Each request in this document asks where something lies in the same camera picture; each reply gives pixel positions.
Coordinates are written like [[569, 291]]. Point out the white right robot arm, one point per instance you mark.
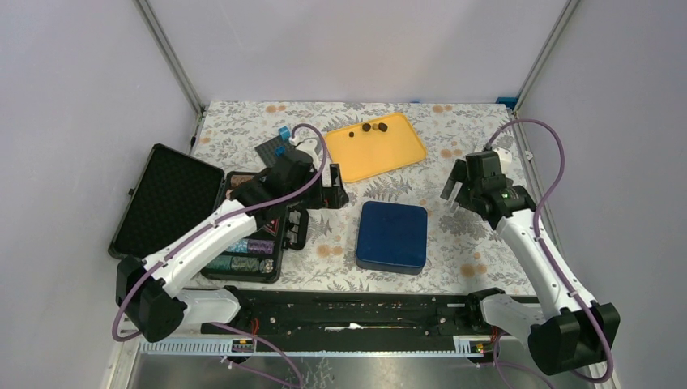
[[570, 330]]

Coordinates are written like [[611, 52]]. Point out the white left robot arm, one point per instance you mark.
[[150, 292]]

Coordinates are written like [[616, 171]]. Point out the blue building brick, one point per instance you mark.
[[284, 133]]

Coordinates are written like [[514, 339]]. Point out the yellow plastic tray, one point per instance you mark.
[[369, 154]]

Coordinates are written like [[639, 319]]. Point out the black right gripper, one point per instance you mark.
[[459, 173]]

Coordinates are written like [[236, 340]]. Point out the black poker chip case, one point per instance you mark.
[[175, 192]]

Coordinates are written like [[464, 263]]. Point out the blue tin lid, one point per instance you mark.
[[392, 237]]

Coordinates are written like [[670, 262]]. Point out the grey building block plate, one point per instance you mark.
[[270, 150]]

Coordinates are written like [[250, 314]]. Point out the pile of dark chocolates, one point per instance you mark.
[[380, 126]]

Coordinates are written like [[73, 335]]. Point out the blue clamp at corner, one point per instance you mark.
[[509, 102]]

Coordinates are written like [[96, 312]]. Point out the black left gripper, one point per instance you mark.
[[331, 197]]

